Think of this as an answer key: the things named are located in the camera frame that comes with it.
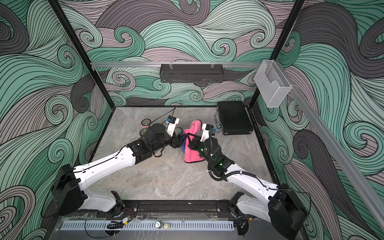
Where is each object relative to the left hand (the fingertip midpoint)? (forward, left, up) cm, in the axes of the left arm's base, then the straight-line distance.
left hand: (183, 131), depth 74 cm
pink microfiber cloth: (-8, -4, -9) cm, 13 cm away
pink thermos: (+9, +22, -4) cm, 24 cm away
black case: (+31, -38, -25) cm, 55 cm away
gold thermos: (+3, +23, -4) cm, 23 cm away
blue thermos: (-6, 0, -3) cm, 7 cm away
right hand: (-2, 0, -2) cm, 2 cm away
